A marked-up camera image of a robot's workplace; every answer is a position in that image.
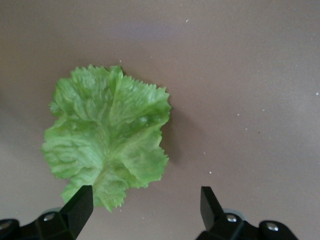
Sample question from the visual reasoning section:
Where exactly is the green lettuce leaf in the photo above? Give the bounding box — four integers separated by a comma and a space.
40, 64, 173, 213

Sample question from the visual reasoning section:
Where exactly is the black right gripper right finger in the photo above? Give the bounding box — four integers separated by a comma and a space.
194, 186, 301, 240

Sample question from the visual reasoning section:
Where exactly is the brown table cloth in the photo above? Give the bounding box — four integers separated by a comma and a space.
0, 0, 320, 240

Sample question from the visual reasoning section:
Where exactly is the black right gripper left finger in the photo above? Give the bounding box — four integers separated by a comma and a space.
0, 184, 94, 240

